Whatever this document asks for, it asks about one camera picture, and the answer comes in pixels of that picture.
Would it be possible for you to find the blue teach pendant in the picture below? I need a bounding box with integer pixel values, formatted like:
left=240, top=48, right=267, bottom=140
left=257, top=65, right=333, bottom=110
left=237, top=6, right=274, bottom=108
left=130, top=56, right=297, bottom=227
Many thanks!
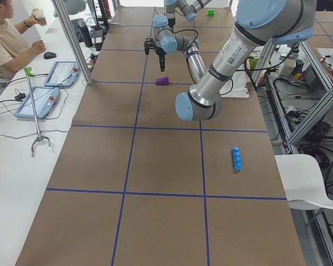
left=44, top=61, right=80, bottom=87
left=14, top=86, right=60, bottom=119

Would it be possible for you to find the purple trapezoid block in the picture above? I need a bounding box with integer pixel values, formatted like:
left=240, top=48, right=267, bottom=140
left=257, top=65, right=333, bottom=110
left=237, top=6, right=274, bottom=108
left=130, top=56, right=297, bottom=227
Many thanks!
left=155, top=76, right=170, bottom=86

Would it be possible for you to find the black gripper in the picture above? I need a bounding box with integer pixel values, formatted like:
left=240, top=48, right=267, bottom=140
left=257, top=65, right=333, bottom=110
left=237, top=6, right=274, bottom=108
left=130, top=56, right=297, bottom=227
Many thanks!
left=156, top=48, right=166, bottom=72

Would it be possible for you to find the seated person in beige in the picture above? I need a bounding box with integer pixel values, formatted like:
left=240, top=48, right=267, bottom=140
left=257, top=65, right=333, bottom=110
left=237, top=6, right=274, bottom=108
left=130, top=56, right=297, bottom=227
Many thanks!
left=0, top=1, right=46, bottom=80

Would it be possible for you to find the long blue four-stud block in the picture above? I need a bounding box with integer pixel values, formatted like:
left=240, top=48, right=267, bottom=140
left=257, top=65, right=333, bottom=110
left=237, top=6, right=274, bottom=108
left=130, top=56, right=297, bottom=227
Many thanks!
left=232, top=146, right=243, bottom=171

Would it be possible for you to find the metal grabber reach tool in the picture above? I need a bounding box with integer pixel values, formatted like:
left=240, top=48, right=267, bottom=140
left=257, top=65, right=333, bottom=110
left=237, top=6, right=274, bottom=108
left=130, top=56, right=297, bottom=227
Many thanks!
left=24, top=67, right=51, bottom=157

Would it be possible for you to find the near blue teach pendant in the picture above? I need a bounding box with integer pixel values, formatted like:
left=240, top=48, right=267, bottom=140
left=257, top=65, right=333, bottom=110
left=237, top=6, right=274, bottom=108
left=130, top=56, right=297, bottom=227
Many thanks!
left=14, top=86, right=60, bottom=119

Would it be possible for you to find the green two-stud block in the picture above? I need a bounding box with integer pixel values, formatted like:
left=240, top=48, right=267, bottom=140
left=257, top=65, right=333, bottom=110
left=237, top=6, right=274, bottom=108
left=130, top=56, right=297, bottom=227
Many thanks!
left=207, top=9, right=214, bottom=17

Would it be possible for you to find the far blue teach pendant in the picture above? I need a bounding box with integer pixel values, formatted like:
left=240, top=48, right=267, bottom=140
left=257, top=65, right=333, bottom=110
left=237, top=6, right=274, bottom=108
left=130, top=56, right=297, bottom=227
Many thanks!
left=44, top=61, right=80, bottom=87

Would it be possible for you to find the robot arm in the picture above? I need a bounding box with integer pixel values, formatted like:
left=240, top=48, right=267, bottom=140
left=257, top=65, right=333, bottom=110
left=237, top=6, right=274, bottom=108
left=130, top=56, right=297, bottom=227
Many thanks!
left=164, top=0, right=211, bottom=28
left=145, top=0, right=316, bottom=121

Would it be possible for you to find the aluminium frame post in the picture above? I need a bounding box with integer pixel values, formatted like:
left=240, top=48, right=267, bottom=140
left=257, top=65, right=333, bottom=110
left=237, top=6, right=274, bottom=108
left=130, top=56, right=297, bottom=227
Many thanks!
left=52, top=0, right=93, bottom=85

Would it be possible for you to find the black computer mouse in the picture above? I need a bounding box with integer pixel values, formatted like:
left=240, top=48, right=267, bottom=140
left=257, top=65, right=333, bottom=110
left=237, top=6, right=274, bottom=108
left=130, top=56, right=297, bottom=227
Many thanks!
left=43, top=52, right=57, bottom=60

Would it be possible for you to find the white plastic chair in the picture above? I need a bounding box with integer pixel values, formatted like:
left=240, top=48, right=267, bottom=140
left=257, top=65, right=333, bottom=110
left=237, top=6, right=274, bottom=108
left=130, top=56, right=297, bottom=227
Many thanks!
left=275, top=154, right=333, bottom=210

